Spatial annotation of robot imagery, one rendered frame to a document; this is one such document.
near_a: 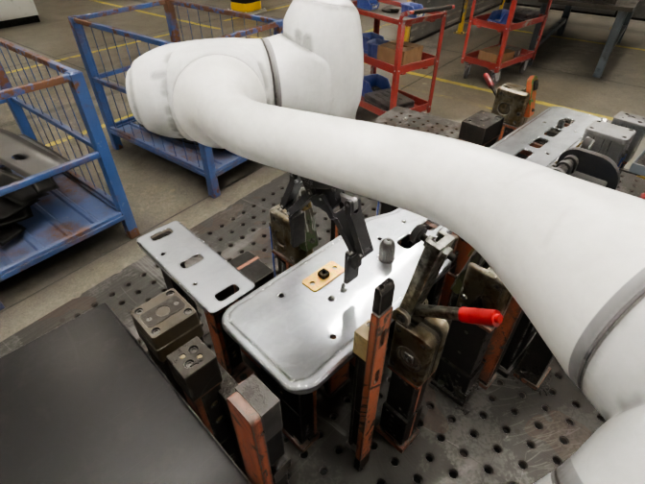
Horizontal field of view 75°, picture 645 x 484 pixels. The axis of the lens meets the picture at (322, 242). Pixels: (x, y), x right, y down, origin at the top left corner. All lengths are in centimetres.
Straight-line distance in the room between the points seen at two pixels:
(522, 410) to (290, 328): 57
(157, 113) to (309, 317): 40
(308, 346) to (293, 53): 43
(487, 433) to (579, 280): 81
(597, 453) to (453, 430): 80
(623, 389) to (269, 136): 29
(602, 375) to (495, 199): 11
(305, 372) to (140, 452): 24
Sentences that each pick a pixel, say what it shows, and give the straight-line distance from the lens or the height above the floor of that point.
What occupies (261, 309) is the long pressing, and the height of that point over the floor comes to 100.
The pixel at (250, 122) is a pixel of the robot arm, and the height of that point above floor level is 140.
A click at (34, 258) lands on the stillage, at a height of 18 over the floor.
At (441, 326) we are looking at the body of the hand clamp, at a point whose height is 105.
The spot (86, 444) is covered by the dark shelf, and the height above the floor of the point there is 103.
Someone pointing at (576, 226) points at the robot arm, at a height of 144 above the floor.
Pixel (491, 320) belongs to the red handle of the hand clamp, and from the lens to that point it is 58.
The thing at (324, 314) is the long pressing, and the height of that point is 100.
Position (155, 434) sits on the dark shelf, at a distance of 62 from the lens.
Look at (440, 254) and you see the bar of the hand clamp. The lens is 55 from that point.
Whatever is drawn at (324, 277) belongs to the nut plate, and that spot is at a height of 101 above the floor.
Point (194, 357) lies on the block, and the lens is 61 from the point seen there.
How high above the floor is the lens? 156
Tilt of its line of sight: 40 degrees down
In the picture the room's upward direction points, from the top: straight up
